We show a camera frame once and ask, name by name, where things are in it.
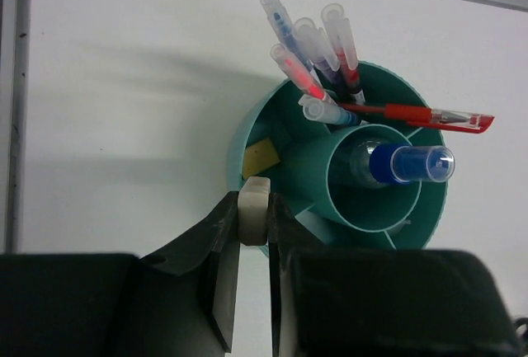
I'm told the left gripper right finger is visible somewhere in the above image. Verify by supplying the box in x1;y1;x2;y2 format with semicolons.
266;194;527;356

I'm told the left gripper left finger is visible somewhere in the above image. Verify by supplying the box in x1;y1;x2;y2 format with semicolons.
1;192;240;356

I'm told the grey white eraser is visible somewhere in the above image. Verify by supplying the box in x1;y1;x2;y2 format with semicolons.
238;176;271;247

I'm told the yellow eraser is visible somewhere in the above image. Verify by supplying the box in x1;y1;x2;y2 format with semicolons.
242;138;281;180

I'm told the teal capped pen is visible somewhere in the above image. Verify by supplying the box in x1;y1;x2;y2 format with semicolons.
298;95;361;126

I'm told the red gel pen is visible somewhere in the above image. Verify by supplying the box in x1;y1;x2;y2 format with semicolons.
341;103;495;134

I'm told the pink highlighter pen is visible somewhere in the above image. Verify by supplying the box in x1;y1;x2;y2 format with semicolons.
270;44;337;105

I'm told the red clear pen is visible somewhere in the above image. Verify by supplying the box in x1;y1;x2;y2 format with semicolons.
321;2;365;105

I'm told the purple capped pen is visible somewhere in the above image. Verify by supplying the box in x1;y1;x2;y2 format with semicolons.
293;17;348;102

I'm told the blue highlighter pen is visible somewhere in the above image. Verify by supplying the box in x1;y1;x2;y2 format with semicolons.
260;0;314;72

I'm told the teal divided pen holder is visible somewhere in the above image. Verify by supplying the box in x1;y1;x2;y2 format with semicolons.
226;80;447;250

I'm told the blue capped glue bottle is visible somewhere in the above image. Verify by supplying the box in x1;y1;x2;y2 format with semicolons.
349;138;455;189

